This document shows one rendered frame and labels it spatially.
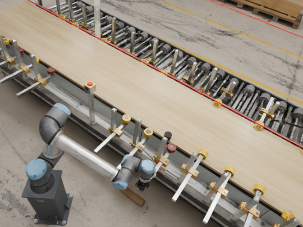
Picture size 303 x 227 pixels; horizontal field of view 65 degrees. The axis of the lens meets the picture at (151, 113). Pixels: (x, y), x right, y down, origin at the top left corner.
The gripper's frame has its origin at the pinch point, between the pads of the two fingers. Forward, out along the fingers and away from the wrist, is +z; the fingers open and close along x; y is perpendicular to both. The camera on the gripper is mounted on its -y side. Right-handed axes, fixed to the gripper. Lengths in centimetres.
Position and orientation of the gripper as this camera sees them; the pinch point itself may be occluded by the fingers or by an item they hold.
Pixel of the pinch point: (142, 187)
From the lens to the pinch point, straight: 193.6
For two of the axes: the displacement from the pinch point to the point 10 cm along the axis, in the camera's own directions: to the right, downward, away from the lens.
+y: -5.6, 5.4, -6.3
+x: 8.1, 5.1, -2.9
